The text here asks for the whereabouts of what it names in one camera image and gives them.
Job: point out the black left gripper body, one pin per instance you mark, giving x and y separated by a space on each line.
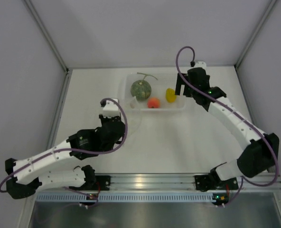
103 119

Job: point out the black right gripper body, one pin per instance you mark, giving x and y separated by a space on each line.
192 92

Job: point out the yellow fake food piece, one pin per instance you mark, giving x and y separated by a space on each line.
170 95

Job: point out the clear zip top bag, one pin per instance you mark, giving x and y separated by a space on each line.
134 116

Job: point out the pink fake food piece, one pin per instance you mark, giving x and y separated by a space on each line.
153 103

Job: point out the green netted fake melon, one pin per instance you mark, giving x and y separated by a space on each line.
141 89

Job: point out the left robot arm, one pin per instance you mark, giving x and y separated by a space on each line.
60 166

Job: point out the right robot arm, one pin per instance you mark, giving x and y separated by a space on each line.
260 150

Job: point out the white perforated plastic basket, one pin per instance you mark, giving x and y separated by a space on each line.
159 85

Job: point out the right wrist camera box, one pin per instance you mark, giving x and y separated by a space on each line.
198 64

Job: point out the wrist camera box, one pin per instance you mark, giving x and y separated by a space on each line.
109 108
198 64

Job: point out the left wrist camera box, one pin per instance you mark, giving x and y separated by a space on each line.
109 108

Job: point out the aluminium mounting rail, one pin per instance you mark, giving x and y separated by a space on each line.
179 182

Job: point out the slotted grey cable duct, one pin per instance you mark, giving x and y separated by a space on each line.
131 197

